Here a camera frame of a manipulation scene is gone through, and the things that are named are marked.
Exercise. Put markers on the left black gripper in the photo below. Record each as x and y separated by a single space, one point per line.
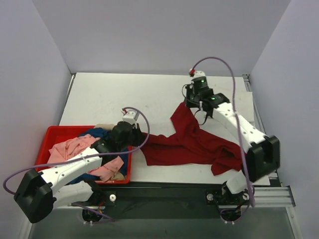
137 134

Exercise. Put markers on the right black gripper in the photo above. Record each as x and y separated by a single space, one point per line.
190 100

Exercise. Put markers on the dark red t-shirt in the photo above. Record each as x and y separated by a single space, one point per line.
191 145

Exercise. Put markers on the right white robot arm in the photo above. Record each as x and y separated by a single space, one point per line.
260 153

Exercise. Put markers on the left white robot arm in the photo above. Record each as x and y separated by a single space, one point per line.
40 192

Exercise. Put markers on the navy blue t-shirt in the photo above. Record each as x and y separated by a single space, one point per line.
98 132

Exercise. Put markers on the pink t-shirt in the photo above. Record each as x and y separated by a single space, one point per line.
66 150

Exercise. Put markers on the red plastic bin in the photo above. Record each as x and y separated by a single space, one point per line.
58 134

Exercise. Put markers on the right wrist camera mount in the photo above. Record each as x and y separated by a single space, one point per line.
195 74

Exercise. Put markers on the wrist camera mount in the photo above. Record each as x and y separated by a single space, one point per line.
195 74
130 116

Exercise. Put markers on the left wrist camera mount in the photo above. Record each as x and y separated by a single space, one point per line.
130 116

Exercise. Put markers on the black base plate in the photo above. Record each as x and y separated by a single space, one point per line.
163 201

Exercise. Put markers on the aluminium frame rail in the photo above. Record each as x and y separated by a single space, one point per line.
274 197

